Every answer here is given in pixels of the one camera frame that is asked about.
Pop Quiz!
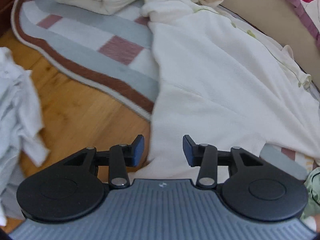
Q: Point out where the cream white garment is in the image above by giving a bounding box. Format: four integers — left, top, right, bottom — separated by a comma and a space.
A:
131, 0, 319, 180

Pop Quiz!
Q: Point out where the pale blue crumpled cloth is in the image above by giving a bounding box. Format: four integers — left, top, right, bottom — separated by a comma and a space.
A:
0, 47, 49, 226

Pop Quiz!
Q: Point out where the checkered floor rug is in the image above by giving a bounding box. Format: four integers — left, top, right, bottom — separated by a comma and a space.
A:
11, 0, 318, 180

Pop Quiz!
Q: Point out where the beige bed base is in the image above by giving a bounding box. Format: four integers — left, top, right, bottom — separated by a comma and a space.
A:
222, 0, 319, 87

